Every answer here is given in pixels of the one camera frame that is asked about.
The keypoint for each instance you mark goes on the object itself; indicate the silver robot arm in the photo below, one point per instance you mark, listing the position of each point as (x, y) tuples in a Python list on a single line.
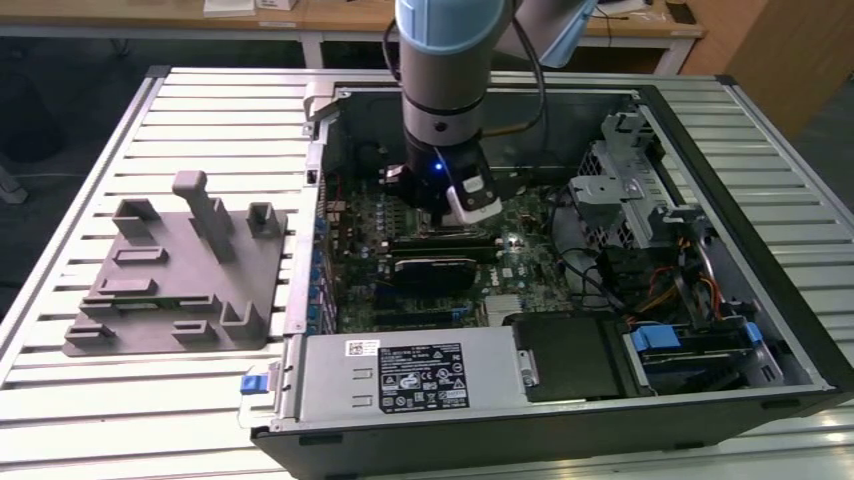
[(440, 90)]

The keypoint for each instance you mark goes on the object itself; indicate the CPU socket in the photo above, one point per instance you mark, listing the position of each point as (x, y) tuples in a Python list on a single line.
[(460, 231)]

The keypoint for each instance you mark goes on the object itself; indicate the RAM slot with black clips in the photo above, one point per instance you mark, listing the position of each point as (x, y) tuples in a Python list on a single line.
[(442, 251), (440, 242)]

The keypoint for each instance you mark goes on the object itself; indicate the RAM slot with white clips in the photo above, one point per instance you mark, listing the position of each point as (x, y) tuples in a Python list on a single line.
[(440, 247)]

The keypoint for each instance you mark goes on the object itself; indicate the green RAM stick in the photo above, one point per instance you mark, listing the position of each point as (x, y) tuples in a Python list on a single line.
[(443, 258), (167, 301)]

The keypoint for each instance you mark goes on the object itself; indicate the black graphics card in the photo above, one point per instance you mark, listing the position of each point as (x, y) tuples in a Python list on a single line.
[(434, 272)]

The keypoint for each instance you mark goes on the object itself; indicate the green motherboard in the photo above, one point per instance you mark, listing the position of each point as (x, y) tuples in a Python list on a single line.
[(534, 260)]

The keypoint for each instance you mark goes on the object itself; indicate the silver chipset heatsink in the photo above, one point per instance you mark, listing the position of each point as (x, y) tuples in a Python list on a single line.
[(502, 304)]

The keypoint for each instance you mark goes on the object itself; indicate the black expansion slot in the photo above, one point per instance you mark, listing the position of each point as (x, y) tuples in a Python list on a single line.
[(414, 318)]

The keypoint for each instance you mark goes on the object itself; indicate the silver drive cage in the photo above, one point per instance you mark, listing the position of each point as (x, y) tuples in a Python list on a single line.
[(614, 200)]

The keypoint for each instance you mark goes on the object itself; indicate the grey parts rack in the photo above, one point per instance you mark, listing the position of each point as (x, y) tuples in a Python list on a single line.
[(200, 280)]

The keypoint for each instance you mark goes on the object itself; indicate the grey power supply unit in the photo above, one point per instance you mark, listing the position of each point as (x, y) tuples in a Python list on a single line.
[(334, 375)]

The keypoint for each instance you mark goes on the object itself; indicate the wooden desk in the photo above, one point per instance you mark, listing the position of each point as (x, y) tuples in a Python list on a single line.
[(267, 17)]

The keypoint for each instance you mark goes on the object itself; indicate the white paper box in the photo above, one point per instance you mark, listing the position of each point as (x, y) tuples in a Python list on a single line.
[(228, 5), (276, 4)]

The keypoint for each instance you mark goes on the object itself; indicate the hard disk in blue carrier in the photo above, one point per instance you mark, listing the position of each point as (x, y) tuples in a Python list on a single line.
[(654, 340)]

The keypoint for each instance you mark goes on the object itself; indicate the blue case latch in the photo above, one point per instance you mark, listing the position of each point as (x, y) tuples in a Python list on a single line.
[(249, 384)]

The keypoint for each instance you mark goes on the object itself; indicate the black open PC case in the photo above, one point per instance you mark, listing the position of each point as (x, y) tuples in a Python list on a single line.
[(467, 440)]

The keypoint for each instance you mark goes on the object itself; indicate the brown wooden cabinet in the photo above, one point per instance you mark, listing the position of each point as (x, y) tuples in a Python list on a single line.
[(767, 50)]

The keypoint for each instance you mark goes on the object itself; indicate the grey chair base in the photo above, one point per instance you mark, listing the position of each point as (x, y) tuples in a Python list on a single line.
[(9, 187)]

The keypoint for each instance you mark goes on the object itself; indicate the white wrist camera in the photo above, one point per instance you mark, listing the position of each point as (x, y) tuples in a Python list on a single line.
[(475, 202)]

